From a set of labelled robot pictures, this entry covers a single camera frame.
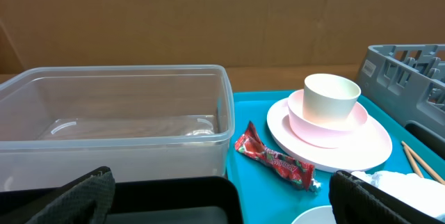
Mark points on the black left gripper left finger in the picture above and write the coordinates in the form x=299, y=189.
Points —
x=86, y=199

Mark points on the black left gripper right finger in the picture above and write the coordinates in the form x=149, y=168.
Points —
x=356, y=202

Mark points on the white bowl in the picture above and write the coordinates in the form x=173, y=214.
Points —
x=316, y=215

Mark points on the red candy wrapper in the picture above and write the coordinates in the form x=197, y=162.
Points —
x=299, y=173

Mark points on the white napkin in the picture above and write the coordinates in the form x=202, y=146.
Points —
x=423, y=194

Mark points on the grey dishwasher rack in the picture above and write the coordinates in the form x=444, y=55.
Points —
x=407, y=82

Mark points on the pink plate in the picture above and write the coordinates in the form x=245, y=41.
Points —
x=369, y=149

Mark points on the pink bowl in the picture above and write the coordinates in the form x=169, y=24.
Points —
x=326, y=135

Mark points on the wooden chopstick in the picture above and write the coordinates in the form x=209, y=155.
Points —
x=412, y=161
x=424, y=165

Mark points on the teal serving tray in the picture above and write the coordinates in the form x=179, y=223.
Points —
x=267, y=198

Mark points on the clear plastic bin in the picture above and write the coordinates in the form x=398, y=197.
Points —
x=143, y=122

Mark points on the cream paper cup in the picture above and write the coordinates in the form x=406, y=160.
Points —
x=328, y=98

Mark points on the black plastic tray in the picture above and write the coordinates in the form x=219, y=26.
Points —
x=189, y=200

